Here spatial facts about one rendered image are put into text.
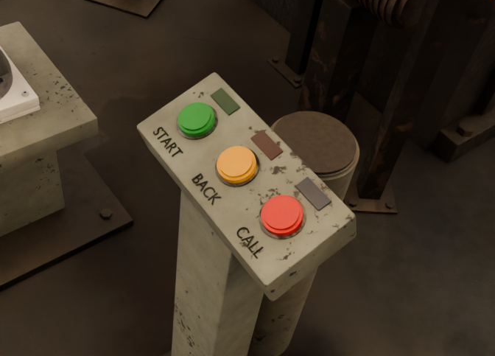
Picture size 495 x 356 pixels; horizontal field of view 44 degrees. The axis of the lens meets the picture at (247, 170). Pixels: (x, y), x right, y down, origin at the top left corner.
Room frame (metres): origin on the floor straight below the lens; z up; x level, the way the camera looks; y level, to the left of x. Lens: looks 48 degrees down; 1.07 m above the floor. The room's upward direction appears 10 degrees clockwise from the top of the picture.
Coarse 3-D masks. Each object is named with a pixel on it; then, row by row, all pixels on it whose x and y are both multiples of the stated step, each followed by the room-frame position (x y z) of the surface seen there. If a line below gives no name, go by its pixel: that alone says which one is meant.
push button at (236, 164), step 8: (224, 152) 0.43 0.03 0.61; (232, 152) 0.43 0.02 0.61; (240, 152) 0.43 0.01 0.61; (248, 152) 0.43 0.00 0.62; (224, 160) 0.42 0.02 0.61; (232, 160) 0.42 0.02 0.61; (240, 160) 0.42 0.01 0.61; (248, 160) 0.42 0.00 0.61; (224, 168) 0.41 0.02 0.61; (232, 168) 0.41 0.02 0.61; (240, 168) 0.41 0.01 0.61; (248, 168) 0.41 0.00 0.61; (224, 176) 0.41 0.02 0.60; (232, 176) 0.40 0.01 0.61; (240, 176) 0.40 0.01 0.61; (248, 176) 0.41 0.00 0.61
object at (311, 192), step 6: (306, 180) 0.41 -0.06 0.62; (300, 186) 0.40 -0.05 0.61; (306, 186) 0.40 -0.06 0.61; (312, 186) 0.40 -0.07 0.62; (306, 192) 0.39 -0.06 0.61; (312, 192) 0.39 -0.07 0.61; (318, 192) 0.39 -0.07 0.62; (306, 198) 0.39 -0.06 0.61; (312, 198) 0.39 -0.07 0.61; (318, 198) 0.39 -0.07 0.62; (324, 198) 0.39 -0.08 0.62; (312, 204) 0.38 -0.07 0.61; (318, 204) 0.38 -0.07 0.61; (324, 204) 0.38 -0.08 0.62; (318, 210) 0.37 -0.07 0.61
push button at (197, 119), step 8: (192, 104) 0.49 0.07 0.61; (200, 104) 0.49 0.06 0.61; (184, 112) 0.48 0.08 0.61; (192, 112) 0.48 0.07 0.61; (200, 112) 0.48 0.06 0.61; (208, 112) 0.48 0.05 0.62; (184, 120) 0.47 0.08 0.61; (192, 120) 0.47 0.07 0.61; (200, 120) 0.47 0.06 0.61; (208, 120) 0.47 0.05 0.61; (184, 128) 0.46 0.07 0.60; (192, 128) 0.46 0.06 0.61; (200, 128) 0.46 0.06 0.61; (208, 128) 0.46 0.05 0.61
